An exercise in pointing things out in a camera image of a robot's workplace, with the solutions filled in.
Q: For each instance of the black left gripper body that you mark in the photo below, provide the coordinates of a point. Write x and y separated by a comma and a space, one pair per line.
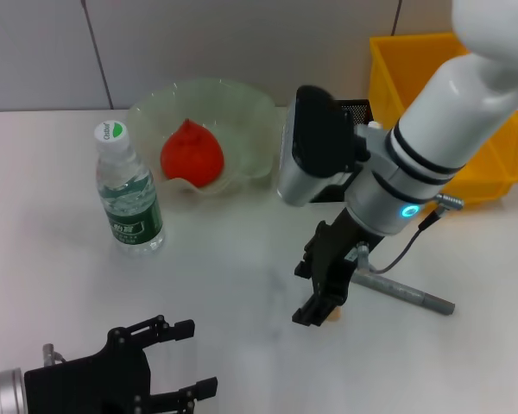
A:
90, 379

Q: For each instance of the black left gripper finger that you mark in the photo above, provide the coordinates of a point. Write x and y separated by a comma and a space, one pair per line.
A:
205, 388
183, 330

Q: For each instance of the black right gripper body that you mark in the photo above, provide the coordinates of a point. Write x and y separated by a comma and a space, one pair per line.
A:
336, 254

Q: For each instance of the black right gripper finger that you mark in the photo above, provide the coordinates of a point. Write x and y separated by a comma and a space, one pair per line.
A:
303, 269
317, 310

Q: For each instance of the tan eraser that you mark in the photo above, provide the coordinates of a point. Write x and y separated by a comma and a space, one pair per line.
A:
336, 317

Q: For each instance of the grey marker pen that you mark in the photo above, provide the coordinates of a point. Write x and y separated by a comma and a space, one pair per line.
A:
406, 294

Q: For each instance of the clear water bottle green label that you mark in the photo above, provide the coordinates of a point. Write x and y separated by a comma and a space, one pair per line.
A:
129, 194

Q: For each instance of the orange fruit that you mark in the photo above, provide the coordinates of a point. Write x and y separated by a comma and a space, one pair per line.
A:
194, 157

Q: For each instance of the black mesh pen holder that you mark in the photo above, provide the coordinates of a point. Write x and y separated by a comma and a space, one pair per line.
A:
358, 111

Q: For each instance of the translucent green fruit bowl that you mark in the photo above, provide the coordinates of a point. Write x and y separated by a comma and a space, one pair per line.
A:
250, 129

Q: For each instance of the silver right wrist plug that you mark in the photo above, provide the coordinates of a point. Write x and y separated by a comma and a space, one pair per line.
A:
362, 256

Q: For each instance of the silver wrist plug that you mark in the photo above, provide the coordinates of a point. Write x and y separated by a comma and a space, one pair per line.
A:
49, 354
362, 256

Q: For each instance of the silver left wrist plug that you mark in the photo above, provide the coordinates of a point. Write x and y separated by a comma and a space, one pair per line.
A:
49, 354

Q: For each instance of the yellow plastic bin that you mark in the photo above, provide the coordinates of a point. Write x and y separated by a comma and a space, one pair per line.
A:
386, 77

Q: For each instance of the black right wrist camera housing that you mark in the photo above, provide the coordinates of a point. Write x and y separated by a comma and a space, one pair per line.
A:
319, 146

